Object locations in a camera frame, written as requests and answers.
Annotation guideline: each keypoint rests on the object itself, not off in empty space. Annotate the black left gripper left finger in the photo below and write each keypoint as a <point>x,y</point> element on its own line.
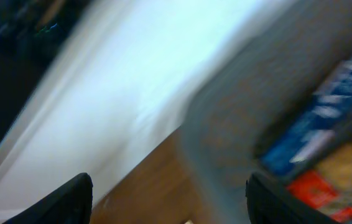
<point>71,203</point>

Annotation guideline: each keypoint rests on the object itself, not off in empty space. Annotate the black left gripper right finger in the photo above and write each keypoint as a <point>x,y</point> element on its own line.
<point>270,203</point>

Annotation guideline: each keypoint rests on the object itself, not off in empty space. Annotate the orange spaghetti packet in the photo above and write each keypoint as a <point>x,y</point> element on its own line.
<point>328,186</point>

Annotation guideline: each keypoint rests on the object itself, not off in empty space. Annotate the grey plastic shopping basket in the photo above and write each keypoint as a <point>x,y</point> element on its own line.
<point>252,98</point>

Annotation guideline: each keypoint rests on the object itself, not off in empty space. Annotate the blue cardboard box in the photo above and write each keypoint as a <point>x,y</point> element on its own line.
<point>315,126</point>

